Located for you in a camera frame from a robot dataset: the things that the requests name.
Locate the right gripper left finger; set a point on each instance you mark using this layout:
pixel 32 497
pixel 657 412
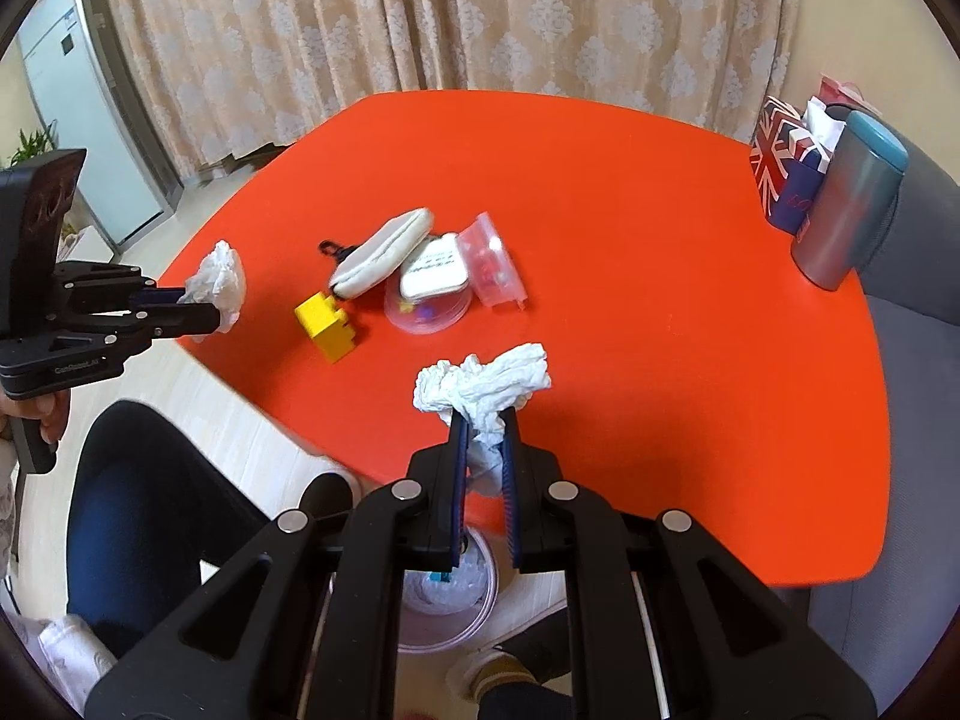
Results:
pixel 438 526

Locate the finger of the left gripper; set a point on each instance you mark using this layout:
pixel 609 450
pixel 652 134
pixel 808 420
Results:
pixel 154 295
pixel 177 320

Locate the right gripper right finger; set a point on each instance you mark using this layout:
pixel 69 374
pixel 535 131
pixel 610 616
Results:
pixel 528 472

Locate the white tissue small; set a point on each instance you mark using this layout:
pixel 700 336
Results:
pixel 220 281

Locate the white tissue large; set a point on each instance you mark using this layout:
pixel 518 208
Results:
pixel 479 392

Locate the yellow toy block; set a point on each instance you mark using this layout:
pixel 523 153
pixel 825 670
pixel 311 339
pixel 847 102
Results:
pixel 327 326

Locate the clear plastic lid container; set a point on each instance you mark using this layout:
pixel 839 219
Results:
pixel 492 274

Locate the white fabric pouch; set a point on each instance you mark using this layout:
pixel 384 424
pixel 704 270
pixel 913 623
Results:
pixel 359 268

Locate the white tissue packet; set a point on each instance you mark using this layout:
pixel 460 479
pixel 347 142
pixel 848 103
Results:
pixel 433 269

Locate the pink translucent trash bin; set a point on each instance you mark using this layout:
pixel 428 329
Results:
pixel 442 610

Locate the person's left hand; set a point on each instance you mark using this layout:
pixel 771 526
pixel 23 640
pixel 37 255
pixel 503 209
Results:
pixel 51 411

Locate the clear plastic bowl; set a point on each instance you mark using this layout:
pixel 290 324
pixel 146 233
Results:
pixel 425 316

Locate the green potted plant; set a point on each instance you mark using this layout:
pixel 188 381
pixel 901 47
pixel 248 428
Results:
pixel 33 144

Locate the person's right foot sock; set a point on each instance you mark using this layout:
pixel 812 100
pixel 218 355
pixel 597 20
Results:
pixel 473 675

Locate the white standing air conditioner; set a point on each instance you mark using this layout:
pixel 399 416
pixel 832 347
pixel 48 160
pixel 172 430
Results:
pixel 83 87

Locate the beige patterned curtain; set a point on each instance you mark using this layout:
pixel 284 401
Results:
pixel 226 77

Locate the grey sofa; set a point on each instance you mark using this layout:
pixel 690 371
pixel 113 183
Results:
pixel 898 625

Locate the union jack tissue box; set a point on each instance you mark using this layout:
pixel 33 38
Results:
pixel 789 156

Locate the grey blue thermos bottle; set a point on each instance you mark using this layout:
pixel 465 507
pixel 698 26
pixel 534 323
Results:
pixel 851 208

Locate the pink box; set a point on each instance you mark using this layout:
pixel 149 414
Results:
pixel 834 93

